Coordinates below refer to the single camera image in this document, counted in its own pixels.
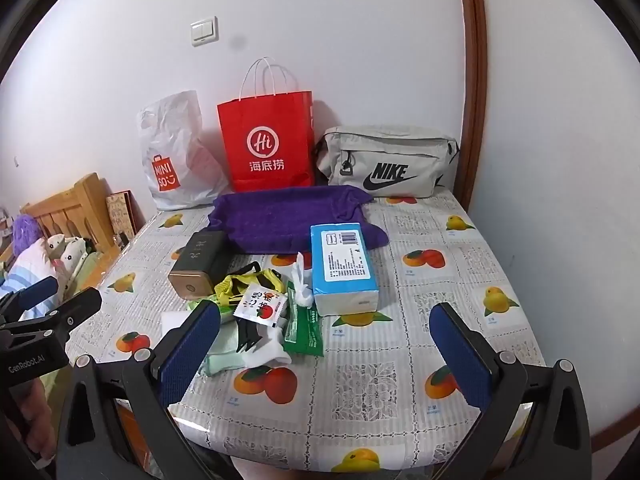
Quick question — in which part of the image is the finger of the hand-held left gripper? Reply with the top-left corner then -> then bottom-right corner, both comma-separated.
0,275 -> 60,328
0,287 -> 103,346

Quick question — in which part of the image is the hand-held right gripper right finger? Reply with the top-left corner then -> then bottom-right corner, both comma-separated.
429,302 -> 593,480

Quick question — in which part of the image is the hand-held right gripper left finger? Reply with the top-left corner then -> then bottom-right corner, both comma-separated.
55,299 -> 236,480

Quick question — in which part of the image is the white tomato print sachet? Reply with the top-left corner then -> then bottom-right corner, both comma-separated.
234,285 -> 288,331

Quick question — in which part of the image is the dark green book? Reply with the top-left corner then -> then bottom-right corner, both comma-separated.
167,230 -> 231,302

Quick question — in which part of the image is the yellow black pouch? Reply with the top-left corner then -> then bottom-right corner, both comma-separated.
214,262 -> 287,311

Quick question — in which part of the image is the dark green wipes packet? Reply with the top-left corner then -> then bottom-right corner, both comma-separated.
282,305 -> 326,357

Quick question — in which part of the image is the purple towel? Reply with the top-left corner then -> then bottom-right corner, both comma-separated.
207,185 -> 391,256

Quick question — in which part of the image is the person's left hand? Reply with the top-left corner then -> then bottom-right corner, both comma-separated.
10,377 -> 57,461

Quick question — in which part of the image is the light green sock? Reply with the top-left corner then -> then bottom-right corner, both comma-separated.
197,322 -> 251,376

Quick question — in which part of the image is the white plush toy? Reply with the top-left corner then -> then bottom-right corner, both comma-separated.
45,234 -> 88,281

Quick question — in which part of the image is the purple plush toy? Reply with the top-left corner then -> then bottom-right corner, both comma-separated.
11,214 -> 42,256

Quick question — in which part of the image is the wooden headboard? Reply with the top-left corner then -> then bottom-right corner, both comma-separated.
20,172 -> 121,261

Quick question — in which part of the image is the fruit print tablecloth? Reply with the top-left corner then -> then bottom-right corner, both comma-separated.
65,192 -> 548,473

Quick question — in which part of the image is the illustrated book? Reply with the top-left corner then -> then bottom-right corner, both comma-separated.
105,190 -> 137,241

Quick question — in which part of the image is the crumpled white tissue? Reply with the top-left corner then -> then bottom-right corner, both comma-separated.
287,252 -> 315,307

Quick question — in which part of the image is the blue tissue pack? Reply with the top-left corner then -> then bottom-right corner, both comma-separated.
309,221 -> 380,317

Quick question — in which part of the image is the white plastic shopping bag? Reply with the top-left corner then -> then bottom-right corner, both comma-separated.
136,90 -> 231,211

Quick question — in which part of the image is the grey waist bag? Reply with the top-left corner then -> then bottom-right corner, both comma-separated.
314,125 -> 461,199

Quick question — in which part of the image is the red paper bag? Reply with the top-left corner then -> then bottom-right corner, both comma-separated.
216,57 -> 317,193

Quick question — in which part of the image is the brown wooden door frame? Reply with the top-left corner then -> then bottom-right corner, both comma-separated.
454,0 -> 488,211

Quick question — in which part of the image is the white wall switch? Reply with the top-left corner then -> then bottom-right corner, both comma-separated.
190,16 -> 219,47

